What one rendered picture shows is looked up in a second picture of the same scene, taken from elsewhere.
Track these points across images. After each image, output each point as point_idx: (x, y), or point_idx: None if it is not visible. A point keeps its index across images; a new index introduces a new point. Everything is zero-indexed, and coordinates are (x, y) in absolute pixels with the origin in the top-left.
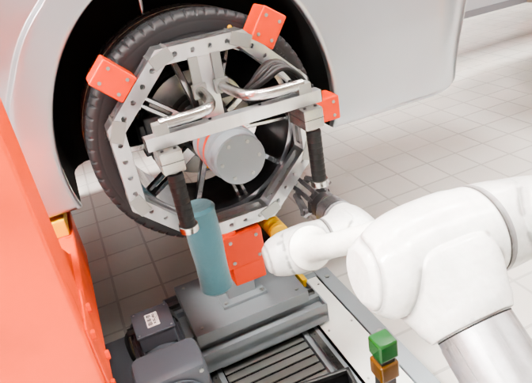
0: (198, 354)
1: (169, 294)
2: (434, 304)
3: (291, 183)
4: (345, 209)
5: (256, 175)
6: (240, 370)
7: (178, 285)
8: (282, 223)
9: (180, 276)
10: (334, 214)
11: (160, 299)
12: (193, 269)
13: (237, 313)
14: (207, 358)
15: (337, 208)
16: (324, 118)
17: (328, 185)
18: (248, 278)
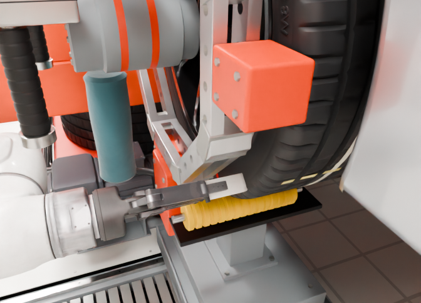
0: (66, 185)
1: (310, 226)
2: None
3: (188, 167)
4: (4, 201)
5: (74, 70)
6: (166, 284)
7: (327, 233)
8: (192, 211)
9: (343, 233)
10: (4, 186)
11: (302, 220)
12: (358, 244)
13: (192, 251)
14: (160, 240)
15: (19, 193)
16: (223, 103)
17: (143, 203)
18: (161, 216)
